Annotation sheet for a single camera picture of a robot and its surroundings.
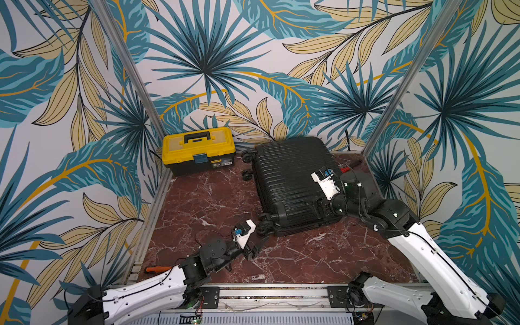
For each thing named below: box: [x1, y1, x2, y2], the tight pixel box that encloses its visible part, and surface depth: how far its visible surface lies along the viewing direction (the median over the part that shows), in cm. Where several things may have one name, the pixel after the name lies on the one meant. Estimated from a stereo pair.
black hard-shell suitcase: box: [241, 136, 342, 237], surface depth 84 cm
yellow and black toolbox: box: [161, 126, 237, 177], surface depth 102 cm
